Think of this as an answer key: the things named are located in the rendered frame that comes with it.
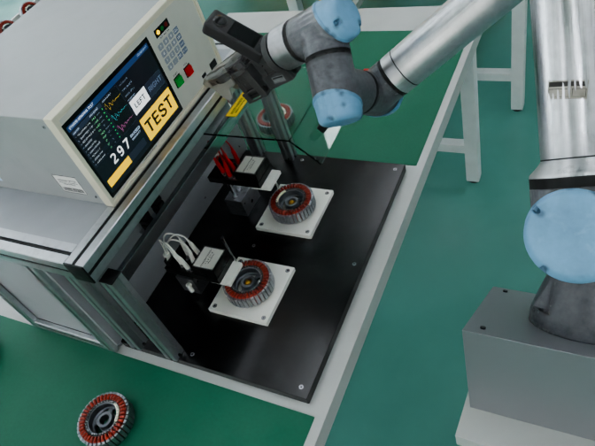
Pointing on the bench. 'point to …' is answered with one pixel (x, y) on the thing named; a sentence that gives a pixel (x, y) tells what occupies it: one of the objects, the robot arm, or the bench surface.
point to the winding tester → (87, 84)
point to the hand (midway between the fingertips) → (205, 79)
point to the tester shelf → (85, 233)
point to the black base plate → (313, 326)
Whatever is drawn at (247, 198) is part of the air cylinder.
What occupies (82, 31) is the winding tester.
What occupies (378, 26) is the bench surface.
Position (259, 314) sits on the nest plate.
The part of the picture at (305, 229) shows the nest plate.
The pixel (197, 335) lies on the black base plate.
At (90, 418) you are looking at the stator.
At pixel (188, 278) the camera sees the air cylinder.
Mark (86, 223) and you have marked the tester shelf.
